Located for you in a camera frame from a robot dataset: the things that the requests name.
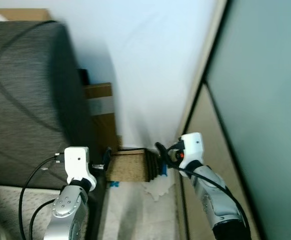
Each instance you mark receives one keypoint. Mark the small blue object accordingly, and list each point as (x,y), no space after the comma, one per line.
(114,184)

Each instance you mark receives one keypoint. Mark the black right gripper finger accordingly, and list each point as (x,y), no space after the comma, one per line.
(160,149)

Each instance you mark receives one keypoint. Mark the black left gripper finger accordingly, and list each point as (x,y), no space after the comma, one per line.
(107,157)

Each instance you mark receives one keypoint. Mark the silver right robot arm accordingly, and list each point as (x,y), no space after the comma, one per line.
(210,195)

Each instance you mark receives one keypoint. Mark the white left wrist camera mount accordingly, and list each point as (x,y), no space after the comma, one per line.
(78,162)

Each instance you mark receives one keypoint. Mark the particle board block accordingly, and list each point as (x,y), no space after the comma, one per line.
(128,165)

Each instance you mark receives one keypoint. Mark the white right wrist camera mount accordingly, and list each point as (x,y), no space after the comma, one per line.
(193,145)

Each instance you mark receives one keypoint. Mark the light brown wooden shelf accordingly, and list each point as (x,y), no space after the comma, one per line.
(15,14)

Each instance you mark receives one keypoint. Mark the beige door frame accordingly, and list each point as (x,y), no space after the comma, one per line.
(200,115)

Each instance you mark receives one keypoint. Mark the frosted glass door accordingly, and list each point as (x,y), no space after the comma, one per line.
(260,100)

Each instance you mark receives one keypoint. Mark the brown cardboard box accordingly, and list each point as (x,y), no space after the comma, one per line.
(101,110)

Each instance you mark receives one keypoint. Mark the dark grey fabric cushion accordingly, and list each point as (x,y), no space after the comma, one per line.
(25,100)

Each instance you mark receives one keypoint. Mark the white crumpled tissue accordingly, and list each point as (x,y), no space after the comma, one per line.
(158,189)

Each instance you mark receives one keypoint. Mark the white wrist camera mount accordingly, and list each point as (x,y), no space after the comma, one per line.
(193,145)
(78,162)

